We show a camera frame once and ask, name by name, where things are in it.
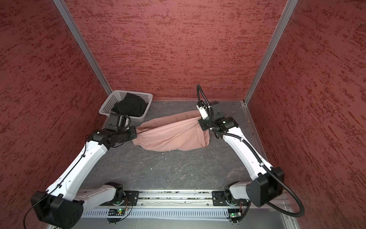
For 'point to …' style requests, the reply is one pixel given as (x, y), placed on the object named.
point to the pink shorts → (177, 131)
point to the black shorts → (131, 106)
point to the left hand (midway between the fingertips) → (134, 136)
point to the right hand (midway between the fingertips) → (203, 121)
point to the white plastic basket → (115, 96)
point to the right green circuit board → (234, 213)
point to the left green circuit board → (116, 212)
